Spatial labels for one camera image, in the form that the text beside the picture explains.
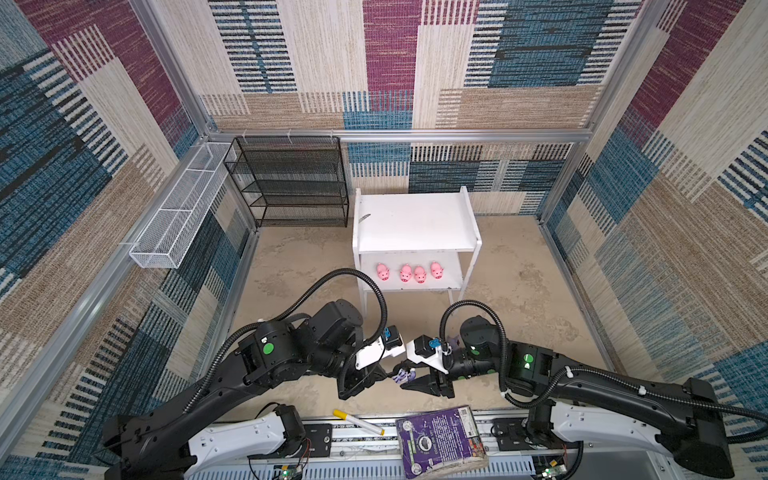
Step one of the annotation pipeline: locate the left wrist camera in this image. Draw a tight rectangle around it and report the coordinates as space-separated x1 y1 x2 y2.
355 326 406 370

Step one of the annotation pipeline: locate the white wire mesh basket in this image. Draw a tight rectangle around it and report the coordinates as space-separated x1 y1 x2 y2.
129 142 229 269

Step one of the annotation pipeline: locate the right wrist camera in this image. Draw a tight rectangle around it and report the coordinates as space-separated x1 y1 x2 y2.
405 335 448 374

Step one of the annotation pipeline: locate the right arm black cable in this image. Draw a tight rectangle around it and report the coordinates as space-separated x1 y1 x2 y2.
439 299 768 445

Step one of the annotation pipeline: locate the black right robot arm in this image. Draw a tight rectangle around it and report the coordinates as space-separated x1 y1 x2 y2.
392 316 735 479

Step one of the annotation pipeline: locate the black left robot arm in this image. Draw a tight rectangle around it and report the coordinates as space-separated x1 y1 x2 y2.
102 300 387 479

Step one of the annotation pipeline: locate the white two-tier shelf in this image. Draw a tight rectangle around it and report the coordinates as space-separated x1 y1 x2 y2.
352 186 482 302

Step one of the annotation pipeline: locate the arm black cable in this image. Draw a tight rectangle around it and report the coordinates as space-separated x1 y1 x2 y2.
439 299 768 445
182 268 390 415

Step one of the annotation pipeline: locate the pink pig toy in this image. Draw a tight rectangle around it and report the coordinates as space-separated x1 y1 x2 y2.
376 263 390 281
413 266 427 284
399 264 413 283
429 262 444 280

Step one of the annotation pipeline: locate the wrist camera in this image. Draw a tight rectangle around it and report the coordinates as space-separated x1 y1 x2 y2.
355 326 406 370
405 335 448 374

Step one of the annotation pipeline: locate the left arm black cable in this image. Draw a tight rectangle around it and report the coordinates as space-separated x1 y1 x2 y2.
182 268 390 415

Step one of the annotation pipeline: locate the yellow white marker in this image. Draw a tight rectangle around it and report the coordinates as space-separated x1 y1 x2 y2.
333 409 385 436

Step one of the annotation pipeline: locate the black wire mesh shelf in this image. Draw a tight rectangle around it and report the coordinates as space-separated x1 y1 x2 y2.
223 136 350 228

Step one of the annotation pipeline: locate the purple toy package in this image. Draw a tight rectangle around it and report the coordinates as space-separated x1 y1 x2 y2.
395 405 489 479

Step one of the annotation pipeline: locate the black purple Kuromi figurine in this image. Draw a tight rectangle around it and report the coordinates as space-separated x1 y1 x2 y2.
391 368 416 385

